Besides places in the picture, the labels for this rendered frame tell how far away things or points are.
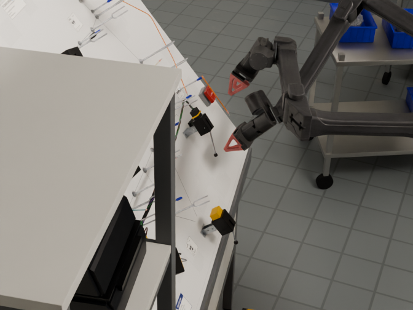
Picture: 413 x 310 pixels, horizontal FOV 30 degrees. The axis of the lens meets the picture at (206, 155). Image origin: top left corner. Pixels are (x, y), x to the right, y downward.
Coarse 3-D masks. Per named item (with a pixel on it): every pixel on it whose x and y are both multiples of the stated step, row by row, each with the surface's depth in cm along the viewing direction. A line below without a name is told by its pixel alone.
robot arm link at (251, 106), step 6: (258, 90) 249; (246, 96) 249; (252, 96) 248; (258, 96) 248; (264, 96) 248; (246, 102) 250; (252, 102) 248; (258, 102) 248; (264, 102) 248; (270, 102) 251; (282, 102) 243; (252, 108) 248; (258, 108) 247; (276, 108) 244; (282, 108) 243; (252, 114) 250; (276, 114) 244; (282, 114) 244
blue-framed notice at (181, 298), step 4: (180, 292) 220; (180, 296) 219; (184, 296) 221; (180, 300) 218; (184, 300) 220; (176, 304) 216; (180, 304) 218; (184, 304) 219; (188, 304) 221; (176, 308) 216; (180, 308) 217; (184, 308) 219; (188, 308) 220
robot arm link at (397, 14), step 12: (360, 0) 245; (372, 0) 245; (384, 0) 244; (360, 12) 252; (372, 12) 248; (384, 12) 244; (396, 12) 243; (408, 12) 242; (396, 24) 243; (408, 24) 241
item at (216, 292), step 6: (234, 228) 311; (234, 234) 314; (228, 240) 296; (228, 246) 299; (228, 252) 302; (222, 258) 287; (228, 258) 304; (222, 264) 290; (228, 264) 307; (222, 270) 292; (222, 276) 295; (216, 282) 279; (222, 282) 297; (216, 288) 281; (216, 294) 284; (210, 300) 269; (216, 300) 286; (210, 306) 271; (216, 306) 289
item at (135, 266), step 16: (128, 208) 148; (112, 224) 141; (128, 224) 147; (112, 240) 140; (128, 240) 146; (144, 240) 153; (96, 256) 134; (112, 256) 139; (128, 256) 143; (96, 272) 132; (112, 272) 138; (128, 272) 141; (80, 288) 133; (96, 288) 133; (112, 288) 136; (128, 288) 143; (80, 304) 135; (96, 304) 134; (112, 304) 135
